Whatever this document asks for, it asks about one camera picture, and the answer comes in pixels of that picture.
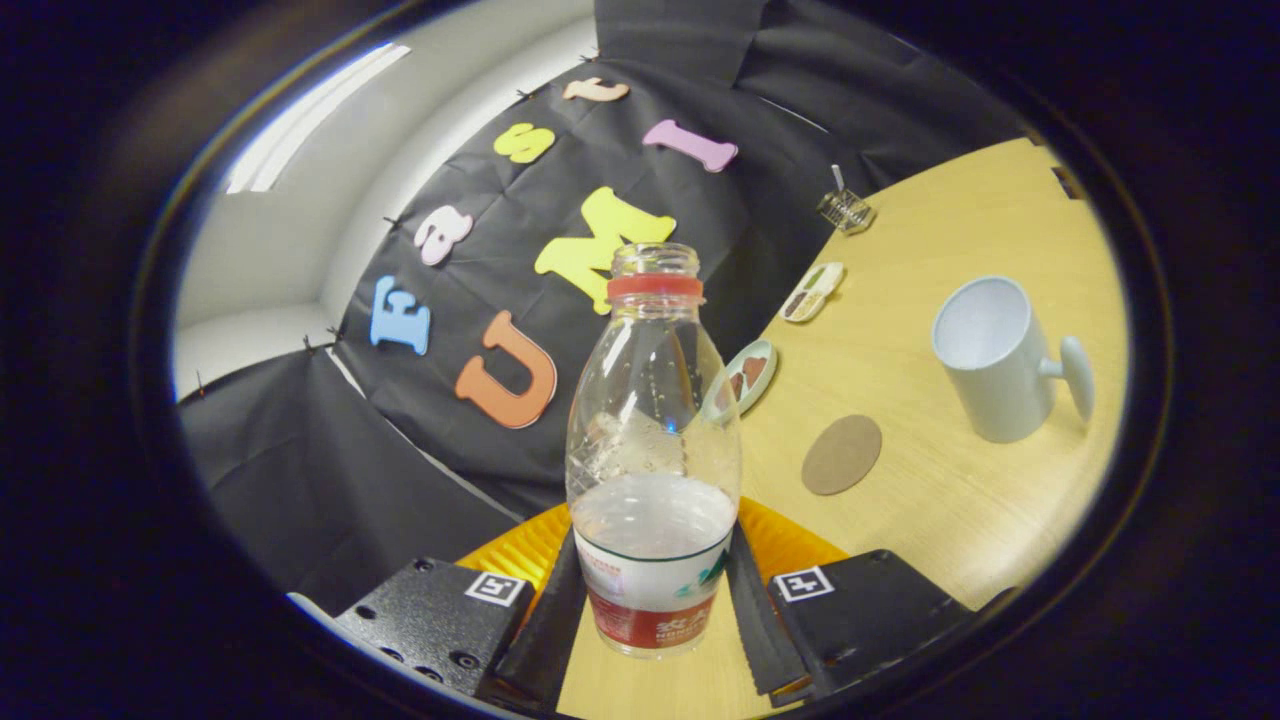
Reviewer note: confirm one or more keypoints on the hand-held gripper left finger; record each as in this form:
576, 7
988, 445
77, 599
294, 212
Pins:
545, 640

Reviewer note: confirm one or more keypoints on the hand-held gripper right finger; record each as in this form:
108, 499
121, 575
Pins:
760, 630

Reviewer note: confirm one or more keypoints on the clear plastic juice bottle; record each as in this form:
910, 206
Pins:
650, 560

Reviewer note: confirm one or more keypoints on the round brown coaster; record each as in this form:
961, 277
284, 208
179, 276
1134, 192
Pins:
842, 455

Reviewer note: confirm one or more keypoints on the white cup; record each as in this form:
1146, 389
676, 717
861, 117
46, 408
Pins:
1000, 380

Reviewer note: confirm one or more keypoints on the wooden table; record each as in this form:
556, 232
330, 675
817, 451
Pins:
950, 520

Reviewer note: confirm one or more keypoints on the brown meat piece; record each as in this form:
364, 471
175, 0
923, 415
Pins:
738, 386
755, 372

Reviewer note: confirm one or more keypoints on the pale green plate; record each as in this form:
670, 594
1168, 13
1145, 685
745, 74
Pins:
768, 352

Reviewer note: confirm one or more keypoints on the white divided bean tray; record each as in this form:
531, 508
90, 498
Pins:
812, 292

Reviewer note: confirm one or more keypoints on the long ceiling light panel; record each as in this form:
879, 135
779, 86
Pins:
310, 120

